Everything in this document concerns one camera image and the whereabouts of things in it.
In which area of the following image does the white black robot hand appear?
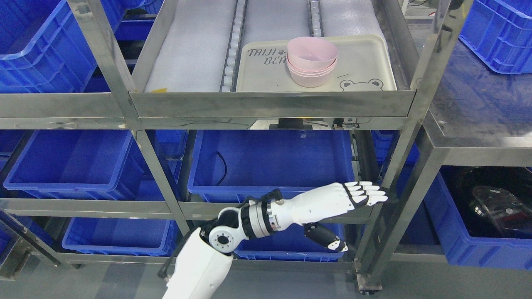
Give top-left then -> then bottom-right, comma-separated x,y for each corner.
265,181 -> 388,253

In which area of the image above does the pink plastic bowl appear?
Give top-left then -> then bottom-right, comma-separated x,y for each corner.
287,37 -> 339,72

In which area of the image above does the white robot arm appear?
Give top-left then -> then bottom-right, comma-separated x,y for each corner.
158,189 -> 283,299

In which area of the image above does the stack of pink bowls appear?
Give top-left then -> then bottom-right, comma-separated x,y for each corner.
286,59 -> 337,88

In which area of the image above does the steel shelf rack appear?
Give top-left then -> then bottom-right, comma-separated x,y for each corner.
0,0 -> 474,293

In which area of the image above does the blue bin left shelf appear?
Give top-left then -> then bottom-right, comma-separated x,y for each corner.
3,130 -> 149,200

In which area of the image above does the blue bin with helmet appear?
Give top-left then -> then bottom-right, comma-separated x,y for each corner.
424,165 -> 531,271

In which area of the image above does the beige bear tray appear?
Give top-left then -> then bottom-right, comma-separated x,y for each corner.
236,35 -> 397,92

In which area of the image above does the black helmet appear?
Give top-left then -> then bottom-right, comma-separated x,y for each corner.
449,167 -> 532,240

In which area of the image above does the steel work table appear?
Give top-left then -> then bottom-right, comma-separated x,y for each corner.
399,37 -> 532,266

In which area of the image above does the blue bin with cable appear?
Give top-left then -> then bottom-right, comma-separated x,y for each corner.
187,130 -> 355,203

